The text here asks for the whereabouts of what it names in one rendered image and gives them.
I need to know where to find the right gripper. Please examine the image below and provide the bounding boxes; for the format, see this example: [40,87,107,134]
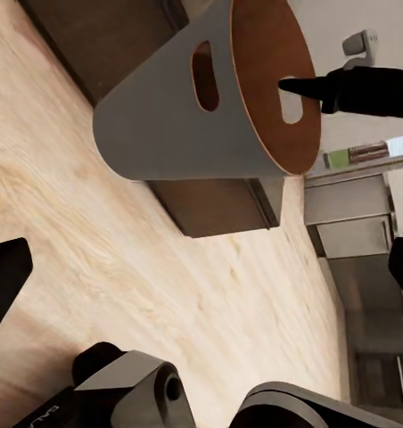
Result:
[278,66,400,117]

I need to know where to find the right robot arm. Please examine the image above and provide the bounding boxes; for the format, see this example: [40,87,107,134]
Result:
[278,29,403,119]

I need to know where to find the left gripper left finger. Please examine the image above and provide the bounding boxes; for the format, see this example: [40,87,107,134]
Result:
[0,237,33,323]

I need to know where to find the trash can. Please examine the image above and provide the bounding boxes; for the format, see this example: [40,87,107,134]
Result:
[93,0,322,183]

